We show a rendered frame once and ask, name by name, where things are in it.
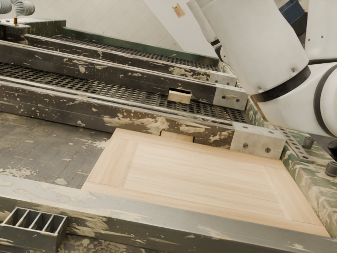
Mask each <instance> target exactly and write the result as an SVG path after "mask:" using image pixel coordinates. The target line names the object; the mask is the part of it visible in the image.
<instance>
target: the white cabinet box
mask: <svg viewBox="0 0 337 253"><path fill-rule="evenodd" d="M143 1H144V2H145V3H146V4H147V6H148V7H149V8H150V9H151V11H152V12H153V13H154V14H155V16H156V17H157V18H158V19H159V20H160V22H161V23H162V24H163V25H164V27H165V28H166V29H167V30H168V32H169V33H170V34H171V35H172V36H173V38H174V39H175V40H176V41H177V43H178V44H179V45H180V46H181V48H182V49H183V50H184V51H188V52H193V53H198V54H203V55H208V56H213V57H218V56H217V54H216V52H215V50H214V48H213V46H211V44H210V43H208V41H207V40H206V38H205V36H204V35H203V33H202V31H201V28H200V26H199V24H198V22H197V20H196V19H195V17H194V15H193V14H192V12H191V10H190V9H189V7H188V5H187V4H186V2H188V1H189V0H143Z"/></svg>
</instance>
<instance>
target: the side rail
mask: <svg viewBox="0 0 337 253"><path fill-rule="evenodd" d="M62 29H63V33H62V35H64V36H69V37H74V38H79V39H84V40H89V41H94V42H99V43H104V44H109V45H114V46H119V47H124V48H129V49H134V50H139V51H144V52H149V53H154V54H159V55H164V56H169V57H173V58H179V59H184V60H189V61H194V62H199V63H204V64H209V65H214V66H218V62H219V60H220V59H219V58H218V57H213V56H208V55H203V54H198V53H193V52H188V51H183V50H178V49H173V48H168V47H163V46H158V45H153V44H148V43H143V42H138V41H133V40H128V39H123V38H118V37H113V36H108V35H103V34H98V33H93V32H88V31H83V30H78V29H73V28H68V27H65V28H62Z"/></svg>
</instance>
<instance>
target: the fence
mask: <svg viewBox="0 0 337 253"><path fill-rule="evenodd" d="M16 206H17V207H22V208H28V209H33V210H38V211H44V212H49V213H54V214H60V215H65V216H68V221H67V233H69V234H74V235H80V236H85V237H90V238H96V239H101V240H106V241H112V242H117V243H122V244H128V245H133V246H138V247H144V248H149V249H154V250H160V251H165V252H171V253H337V238H333V237H327V236H322V235H317V234H312V233H306V232H301V231H296V230H291V229H285V228H280V227H275V226H270V225H264V224H259V223H253V222H248V221H243V220H238V219H233V218H227V217H222V216H217V215H212V214H206V213H201V212H196V211H191V210H185V209H180V208H175V207H170V206H164V205H159V204H154V203H149V202H143V201H138V200H133V199H128V198H123V197H117V196H112V195H107V194H102V193H96V192H91V191H86V190H81V189H75V188H70V187H65V186H60V185H54V184H49V183H44V182H39V181H33V180H28V179H23V178H18V177H12V176H7V175H2V174H0V221H5V220H6V219H7V217H8V216H9V215H10V214H11V213H12V212H13V210H14V209H15V207H16Z"/></svg>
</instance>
